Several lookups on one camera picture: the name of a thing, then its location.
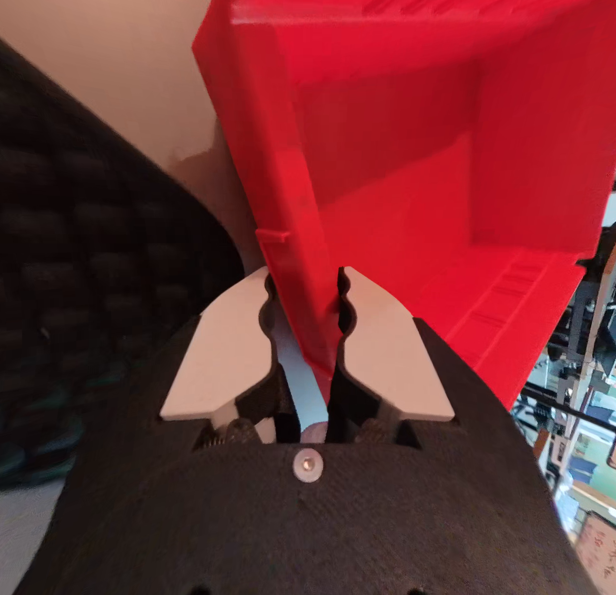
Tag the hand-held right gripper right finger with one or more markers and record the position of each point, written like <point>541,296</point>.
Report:
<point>390,359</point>

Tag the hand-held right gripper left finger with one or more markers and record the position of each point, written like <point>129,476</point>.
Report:
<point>226,359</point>

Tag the red plastic bin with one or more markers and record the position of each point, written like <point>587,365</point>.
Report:
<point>409,172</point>

